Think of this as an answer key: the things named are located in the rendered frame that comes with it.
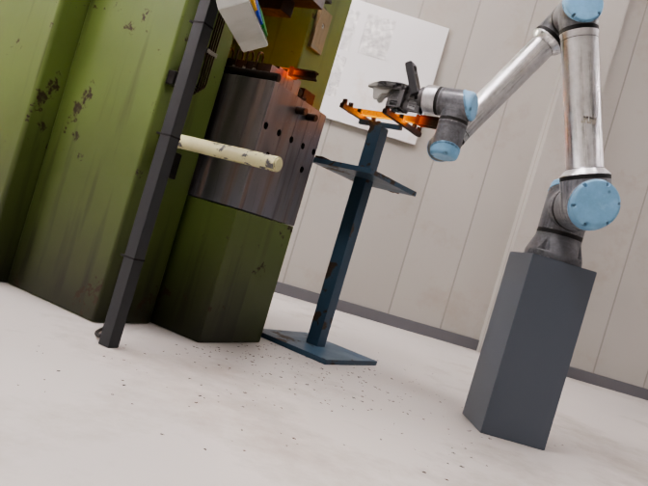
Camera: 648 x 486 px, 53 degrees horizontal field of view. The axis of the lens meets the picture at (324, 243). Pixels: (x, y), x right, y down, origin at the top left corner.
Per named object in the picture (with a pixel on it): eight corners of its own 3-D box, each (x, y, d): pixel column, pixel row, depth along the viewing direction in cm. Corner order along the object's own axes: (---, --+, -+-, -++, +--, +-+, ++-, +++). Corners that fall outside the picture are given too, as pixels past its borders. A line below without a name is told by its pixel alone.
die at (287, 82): (295, 101, 239) (302, 79, 239) (266, 82, 221) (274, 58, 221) (209, 86, 259) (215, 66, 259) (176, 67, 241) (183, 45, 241)
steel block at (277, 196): (294, 226, 249) (327, 116, 249) (237, 208, 215) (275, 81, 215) (186, 195, 275) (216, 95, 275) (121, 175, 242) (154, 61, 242)
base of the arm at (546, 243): (565, 267, 227) (574, 240, 227) (590, 270, 208) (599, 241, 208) (515, 252, 226) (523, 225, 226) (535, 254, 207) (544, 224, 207)
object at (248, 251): (259, 342, 249) (294, 227, 249) (198, 342, 215) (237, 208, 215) (155, 300, 275) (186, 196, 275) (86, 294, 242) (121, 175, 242)
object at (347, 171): (415, 196, 279) (417, 192, 279) (369, 173, 246) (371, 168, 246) (359, 184, 296) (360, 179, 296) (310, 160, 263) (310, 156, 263)
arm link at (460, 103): (467, 118, 195) (476, 87, 195) (429, 112, 201) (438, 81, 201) (474, 127, 203) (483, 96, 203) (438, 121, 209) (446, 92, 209)
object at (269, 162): (281, 175, 187) (285, 158, 187) (271, 171, 183) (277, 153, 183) (170, 148, 208) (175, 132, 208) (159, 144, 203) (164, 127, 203)
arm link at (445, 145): (453, 165, 208) (464, 128, 208) (459, 160, 197) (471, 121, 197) (425, 156, 209) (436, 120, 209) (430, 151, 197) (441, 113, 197)
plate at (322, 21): (321, 55, 267) (333, 15, 267) (310, 46, 259) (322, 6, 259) (316, 55, 268) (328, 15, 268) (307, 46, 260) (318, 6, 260)
